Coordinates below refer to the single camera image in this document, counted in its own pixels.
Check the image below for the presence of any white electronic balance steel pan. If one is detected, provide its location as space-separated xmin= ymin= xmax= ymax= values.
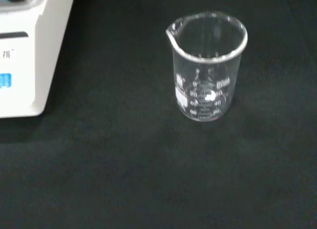
xmin=0 ymin=0 xmax=77 ymax=119

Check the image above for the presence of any black bench cloth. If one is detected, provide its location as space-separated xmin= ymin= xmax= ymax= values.
xmin=0 ymin=0 xmax=317 ymax=229

